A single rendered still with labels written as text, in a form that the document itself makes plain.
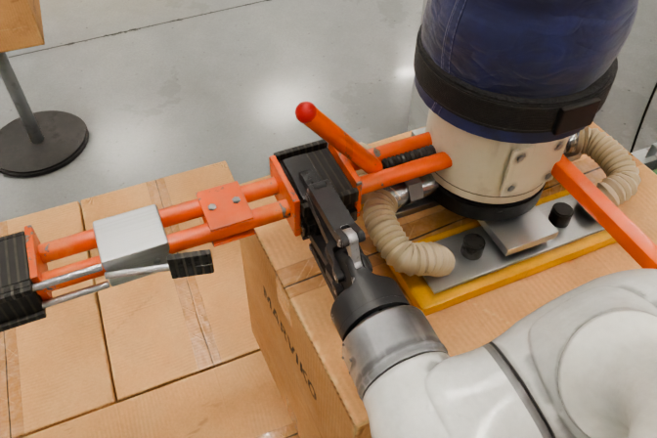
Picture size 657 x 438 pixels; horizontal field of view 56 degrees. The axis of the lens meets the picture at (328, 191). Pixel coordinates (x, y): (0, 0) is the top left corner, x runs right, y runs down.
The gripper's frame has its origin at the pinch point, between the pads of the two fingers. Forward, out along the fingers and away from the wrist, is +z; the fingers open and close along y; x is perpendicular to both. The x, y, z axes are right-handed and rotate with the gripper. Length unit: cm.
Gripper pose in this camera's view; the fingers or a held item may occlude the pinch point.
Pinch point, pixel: (304, 190)
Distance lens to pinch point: 72.4
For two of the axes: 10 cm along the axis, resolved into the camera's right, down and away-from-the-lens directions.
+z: -3.8, -6.7, 6.4
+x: 9.2, -2.8, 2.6
